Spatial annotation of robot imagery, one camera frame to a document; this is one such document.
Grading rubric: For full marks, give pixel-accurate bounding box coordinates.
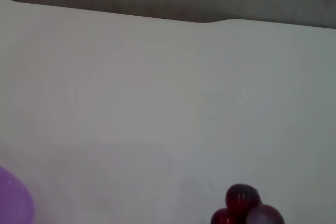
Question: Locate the purple scalloped plastic bowl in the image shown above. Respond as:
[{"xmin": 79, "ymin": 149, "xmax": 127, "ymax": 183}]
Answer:
[{"xmin": 0, "ymin": 166, "xmax": 35, "ymax": 224}]

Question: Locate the dark red grape bunch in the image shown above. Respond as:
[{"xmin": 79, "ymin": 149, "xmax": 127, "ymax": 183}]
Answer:
[{"xmin": 209, "ymin": 183, "xmax": 286, "ymax": 224}]

